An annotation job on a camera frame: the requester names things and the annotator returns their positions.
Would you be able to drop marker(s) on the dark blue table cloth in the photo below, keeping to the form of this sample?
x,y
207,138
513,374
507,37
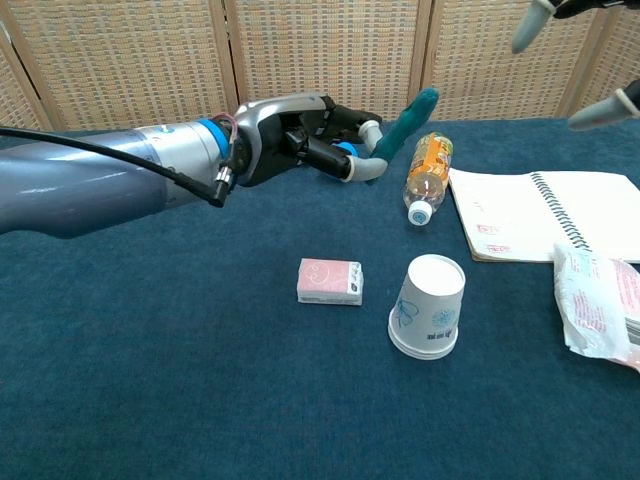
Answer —
x,y
210,350

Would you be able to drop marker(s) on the white spiral notebook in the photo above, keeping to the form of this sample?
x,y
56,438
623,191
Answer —
x,y
510,215

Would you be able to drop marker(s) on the pink tissue pack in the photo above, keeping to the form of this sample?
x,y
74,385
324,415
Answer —
x,y
327,280

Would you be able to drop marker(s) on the white printed plastic package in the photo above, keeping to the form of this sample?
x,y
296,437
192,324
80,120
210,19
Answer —
x,y
595,305

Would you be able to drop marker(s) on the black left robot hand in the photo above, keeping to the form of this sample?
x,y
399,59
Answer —
x,y
280,135

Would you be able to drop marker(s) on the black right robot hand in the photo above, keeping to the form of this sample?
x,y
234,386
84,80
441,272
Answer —
x,y
532,22

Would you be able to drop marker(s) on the clear bottle orange label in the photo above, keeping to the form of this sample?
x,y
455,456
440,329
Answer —
x,y
430,170

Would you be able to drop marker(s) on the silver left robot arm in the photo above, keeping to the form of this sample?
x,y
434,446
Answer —
x,y
100,180

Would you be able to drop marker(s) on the teal cloth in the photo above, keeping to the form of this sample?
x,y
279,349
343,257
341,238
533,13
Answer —
x,y
410,120

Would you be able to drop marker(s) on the white paper cup blue print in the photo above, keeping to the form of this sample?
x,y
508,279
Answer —
x,y
430,305

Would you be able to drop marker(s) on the wicker folding screen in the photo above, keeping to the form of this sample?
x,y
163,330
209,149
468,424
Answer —
x,y
325,50

